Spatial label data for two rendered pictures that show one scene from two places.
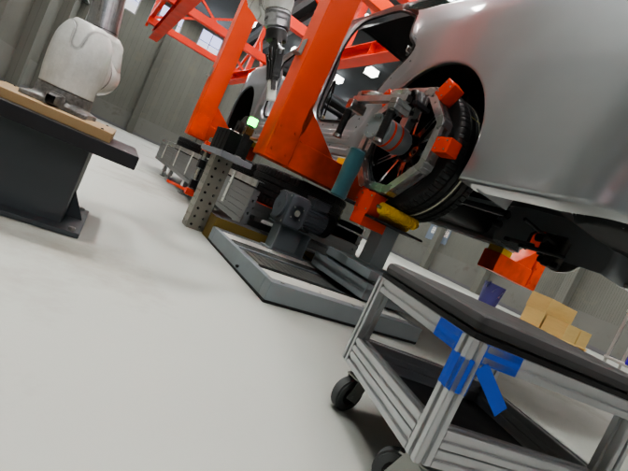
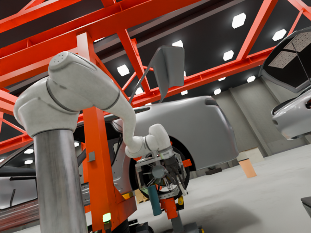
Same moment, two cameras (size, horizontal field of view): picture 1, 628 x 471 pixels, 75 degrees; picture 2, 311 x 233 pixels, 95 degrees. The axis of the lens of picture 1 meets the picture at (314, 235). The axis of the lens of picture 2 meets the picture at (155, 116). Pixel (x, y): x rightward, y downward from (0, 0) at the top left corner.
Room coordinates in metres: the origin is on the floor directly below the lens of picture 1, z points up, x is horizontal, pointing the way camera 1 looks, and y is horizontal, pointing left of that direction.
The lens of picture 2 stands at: (0.93, 1.14, 0.78)
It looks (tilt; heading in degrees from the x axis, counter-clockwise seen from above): 23 degrees up; 306
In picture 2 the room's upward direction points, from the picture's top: 17 degrees counter-clockwise
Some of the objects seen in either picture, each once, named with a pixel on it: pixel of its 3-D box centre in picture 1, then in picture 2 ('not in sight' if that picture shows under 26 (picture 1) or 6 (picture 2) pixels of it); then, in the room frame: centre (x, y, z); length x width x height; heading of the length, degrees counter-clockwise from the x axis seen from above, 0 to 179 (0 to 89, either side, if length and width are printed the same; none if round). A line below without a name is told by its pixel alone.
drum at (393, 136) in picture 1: (388, 135); (159, 171); (2.02, -0.13, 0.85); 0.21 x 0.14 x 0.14; 122
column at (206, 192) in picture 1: (206, 192); not in sight; (2.26, 0.64, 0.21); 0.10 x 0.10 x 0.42; 32
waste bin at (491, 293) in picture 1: (490, 294); not in sight; (7.78, -3.51, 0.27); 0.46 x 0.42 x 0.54; 116
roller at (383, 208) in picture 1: (398, 216); (180, 199); (2.01, -0.34, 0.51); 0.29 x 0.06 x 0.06; 122
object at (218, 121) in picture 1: (232, 135); not in sight; (4.10, 1.15, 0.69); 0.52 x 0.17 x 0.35; 122
